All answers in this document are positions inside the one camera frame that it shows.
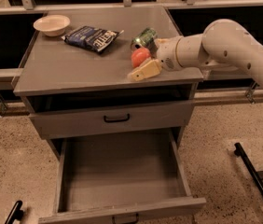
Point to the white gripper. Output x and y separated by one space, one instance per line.
166 54

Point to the red apple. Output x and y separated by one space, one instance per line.
139 56

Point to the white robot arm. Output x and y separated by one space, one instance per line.
223 43

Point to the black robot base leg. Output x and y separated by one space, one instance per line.
257 179

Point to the grey drawer cabinet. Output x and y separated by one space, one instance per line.
59 77

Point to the closed grey upper drawer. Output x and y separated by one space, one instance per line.
112 119

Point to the open grey lower drawer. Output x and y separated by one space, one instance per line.
121 178

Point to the green soda can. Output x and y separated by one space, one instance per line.
146 39

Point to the blue chip bag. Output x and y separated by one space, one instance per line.
91 38

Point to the white bowl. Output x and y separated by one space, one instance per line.
52 25

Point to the black leg at bottom left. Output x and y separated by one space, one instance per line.
16 213

